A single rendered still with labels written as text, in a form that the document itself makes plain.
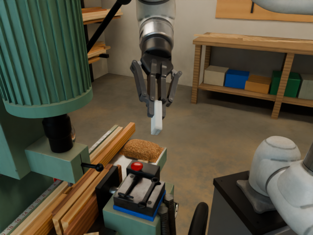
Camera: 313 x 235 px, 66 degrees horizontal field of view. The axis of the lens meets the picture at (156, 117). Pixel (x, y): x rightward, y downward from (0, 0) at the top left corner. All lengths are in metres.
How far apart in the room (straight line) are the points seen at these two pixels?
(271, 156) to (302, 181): 0.18
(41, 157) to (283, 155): 0.78
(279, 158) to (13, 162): 0.83
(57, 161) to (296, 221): 0.69
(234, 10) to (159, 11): 2.99
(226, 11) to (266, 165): 2.87
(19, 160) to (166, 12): 0.51
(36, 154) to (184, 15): 3.38
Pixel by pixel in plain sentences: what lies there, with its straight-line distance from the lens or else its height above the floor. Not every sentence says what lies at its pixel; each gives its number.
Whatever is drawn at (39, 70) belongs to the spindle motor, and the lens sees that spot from 0.47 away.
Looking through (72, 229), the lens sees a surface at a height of 0.96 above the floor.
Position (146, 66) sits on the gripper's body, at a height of 1.25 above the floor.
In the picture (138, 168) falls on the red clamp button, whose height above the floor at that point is 1.02.
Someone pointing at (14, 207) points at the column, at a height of 0.85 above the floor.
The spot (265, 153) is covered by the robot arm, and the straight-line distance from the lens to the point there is 1.00.
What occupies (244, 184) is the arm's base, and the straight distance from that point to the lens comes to 1.17.
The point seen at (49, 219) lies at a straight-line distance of 0.67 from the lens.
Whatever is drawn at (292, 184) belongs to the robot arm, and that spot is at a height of 0.89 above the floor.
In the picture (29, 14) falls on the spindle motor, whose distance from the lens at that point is 0.45.
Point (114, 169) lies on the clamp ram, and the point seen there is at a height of 1.00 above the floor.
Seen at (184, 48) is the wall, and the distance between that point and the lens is 3.88.
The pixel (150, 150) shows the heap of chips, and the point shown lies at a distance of 0.83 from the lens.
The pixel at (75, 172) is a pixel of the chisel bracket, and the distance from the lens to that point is 0.61.
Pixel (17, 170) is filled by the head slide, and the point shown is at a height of 1.03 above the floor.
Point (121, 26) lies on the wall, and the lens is 4.32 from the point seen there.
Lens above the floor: 1.42
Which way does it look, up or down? 28 degrees down
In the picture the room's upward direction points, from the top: straight up
